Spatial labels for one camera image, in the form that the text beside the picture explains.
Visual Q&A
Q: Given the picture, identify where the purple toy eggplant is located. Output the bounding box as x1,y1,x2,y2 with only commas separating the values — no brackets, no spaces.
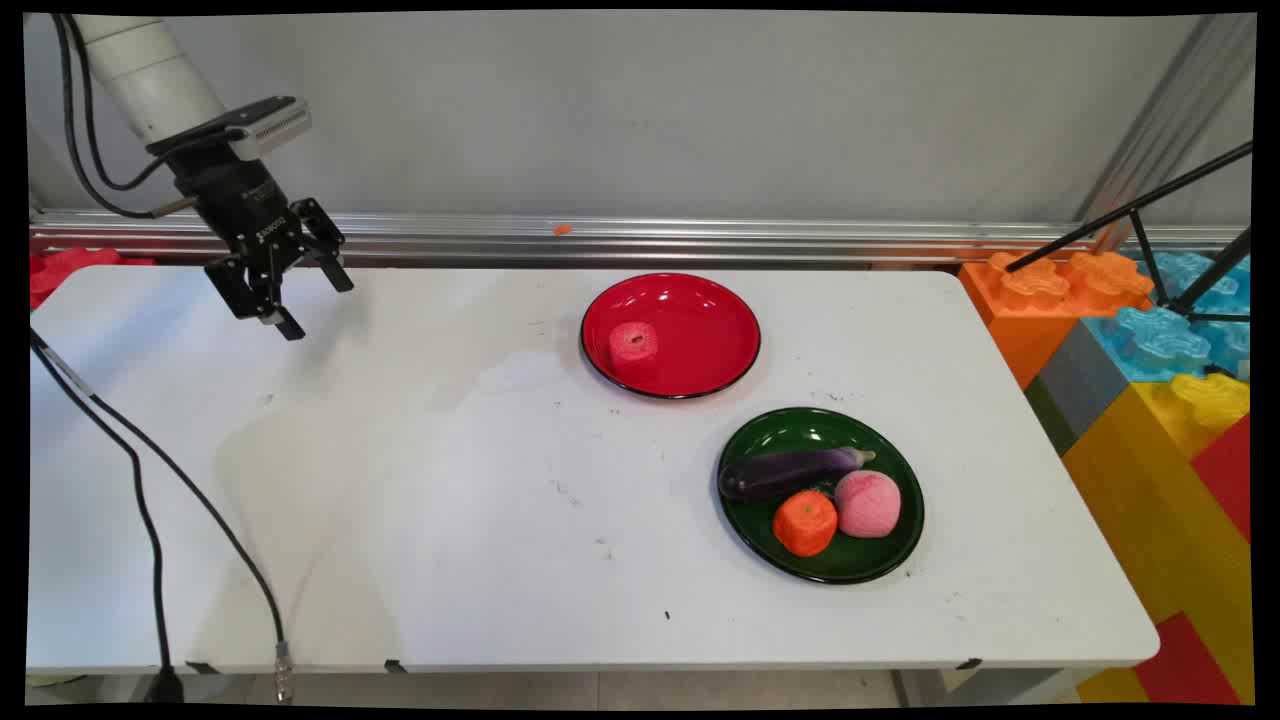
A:
717,446,878,503

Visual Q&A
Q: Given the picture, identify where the orange foam block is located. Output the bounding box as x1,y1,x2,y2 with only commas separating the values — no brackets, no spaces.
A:
957,250,1157,391

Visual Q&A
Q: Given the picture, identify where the black cable with black plug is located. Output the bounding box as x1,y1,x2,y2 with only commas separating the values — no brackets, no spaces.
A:
30,345,187,705

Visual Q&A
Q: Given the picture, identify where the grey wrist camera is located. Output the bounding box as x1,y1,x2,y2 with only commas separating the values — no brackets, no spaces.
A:
227,102,314,162

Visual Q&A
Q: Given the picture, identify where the yellow foam block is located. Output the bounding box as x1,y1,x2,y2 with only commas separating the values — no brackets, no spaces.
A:
1060,372,1254,705

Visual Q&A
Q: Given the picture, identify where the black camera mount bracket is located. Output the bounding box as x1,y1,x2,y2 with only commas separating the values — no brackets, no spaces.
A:
145,96,299,159

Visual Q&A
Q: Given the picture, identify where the blue foam block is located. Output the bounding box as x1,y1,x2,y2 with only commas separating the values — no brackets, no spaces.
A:
1085,250,1254,384

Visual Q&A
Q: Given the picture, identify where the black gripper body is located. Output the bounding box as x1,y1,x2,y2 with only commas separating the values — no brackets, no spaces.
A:
174,152,305,273

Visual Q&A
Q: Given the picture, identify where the aluminium rail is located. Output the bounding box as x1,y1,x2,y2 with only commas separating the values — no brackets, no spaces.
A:
30,208,1251,267

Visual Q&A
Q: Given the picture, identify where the pink toy peach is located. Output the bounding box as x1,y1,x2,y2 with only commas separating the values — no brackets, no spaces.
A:
834,469,902,539

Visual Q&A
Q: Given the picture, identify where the black camera cable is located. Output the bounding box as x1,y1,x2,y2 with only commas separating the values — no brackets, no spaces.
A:
74,38,237,192

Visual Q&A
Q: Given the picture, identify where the red toy apple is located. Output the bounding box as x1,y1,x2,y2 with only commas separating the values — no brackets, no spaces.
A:
608,321,661,369

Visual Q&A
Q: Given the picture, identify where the red plate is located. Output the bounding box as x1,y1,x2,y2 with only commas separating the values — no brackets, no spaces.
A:
580,272,762,401

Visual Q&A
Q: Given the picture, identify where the black cable with metal connector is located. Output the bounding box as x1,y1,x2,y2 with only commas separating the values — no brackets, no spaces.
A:
30,330,297,705

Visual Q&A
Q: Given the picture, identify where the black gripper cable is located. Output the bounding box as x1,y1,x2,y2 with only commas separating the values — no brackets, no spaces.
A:
50,14,197,221

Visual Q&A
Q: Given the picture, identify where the green plate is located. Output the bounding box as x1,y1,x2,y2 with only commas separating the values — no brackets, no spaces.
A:
715,406,926,586

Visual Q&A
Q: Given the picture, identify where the orange toy fruit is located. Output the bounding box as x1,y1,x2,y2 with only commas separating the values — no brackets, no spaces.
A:
772,489,839,558

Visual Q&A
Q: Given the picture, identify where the grey foam block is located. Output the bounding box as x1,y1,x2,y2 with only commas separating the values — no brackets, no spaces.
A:
1024,320,1133,457

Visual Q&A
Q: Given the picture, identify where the black tripod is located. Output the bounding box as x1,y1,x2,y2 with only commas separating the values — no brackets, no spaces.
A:
1005,140,1254,324

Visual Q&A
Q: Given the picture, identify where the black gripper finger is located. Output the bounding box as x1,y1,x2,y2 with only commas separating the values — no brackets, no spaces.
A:
289,197,356,294
204,250,307,343

